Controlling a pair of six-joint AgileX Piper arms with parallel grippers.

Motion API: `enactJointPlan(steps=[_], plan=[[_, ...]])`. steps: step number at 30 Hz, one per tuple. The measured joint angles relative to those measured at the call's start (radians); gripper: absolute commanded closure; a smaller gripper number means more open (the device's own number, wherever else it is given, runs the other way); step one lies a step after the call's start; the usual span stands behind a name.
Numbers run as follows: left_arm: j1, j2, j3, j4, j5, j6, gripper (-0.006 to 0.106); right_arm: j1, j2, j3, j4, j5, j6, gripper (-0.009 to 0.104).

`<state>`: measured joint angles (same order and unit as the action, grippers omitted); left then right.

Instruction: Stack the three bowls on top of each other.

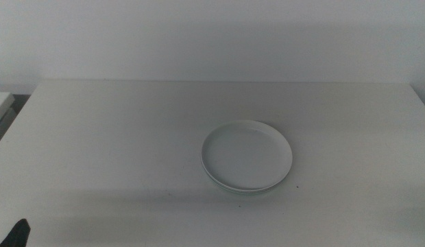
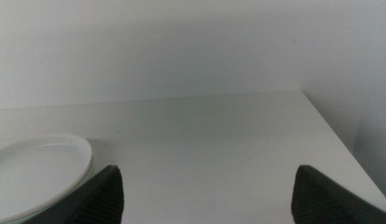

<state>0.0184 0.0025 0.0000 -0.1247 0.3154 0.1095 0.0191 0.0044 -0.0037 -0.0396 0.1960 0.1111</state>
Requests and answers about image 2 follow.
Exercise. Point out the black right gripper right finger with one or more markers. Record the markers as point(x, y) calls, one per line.
point(320, 202)

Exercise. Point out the white shallow bowl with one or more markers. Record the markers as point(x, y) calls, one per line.
point(34, 174)

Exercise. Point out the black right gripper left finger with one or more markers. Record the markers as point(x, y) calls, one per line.
point(96, 202)

